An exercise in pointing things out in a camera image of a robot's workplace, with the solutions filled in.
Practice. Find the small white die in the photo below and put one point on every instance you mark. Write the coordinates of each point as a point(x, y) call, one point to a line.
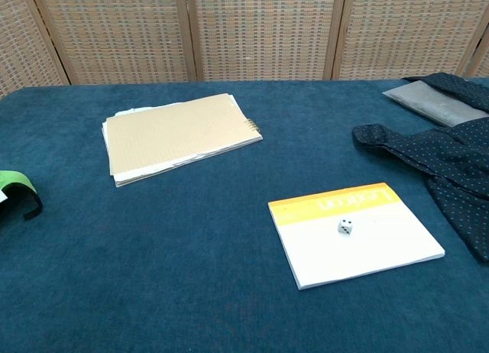
point(345, 227)

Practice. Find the brown spiral notebook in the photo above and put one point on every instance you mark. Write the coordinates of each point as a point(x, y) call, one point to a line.
point(175, 135)

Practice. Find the blue table cloth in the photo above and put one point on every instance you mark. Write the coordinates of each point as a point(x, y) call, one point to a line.
point(153, 253)

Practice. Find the white yellow Lexicon notepad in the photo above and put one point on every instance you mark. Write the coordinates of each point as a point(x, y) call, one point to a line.
point(355, 246)

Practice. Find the woven wooden folding screen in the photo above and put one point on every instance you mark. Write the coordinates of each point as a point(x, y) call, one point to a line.
point(244, 32)

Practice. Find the grey flat pouch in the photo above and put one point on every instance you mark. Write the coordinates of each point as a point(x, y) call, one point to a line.
point(431, 104)

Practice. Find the dark dotted fabric garment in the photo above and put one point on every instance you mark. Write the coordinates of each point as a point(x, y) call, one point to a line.
point(447, 158)

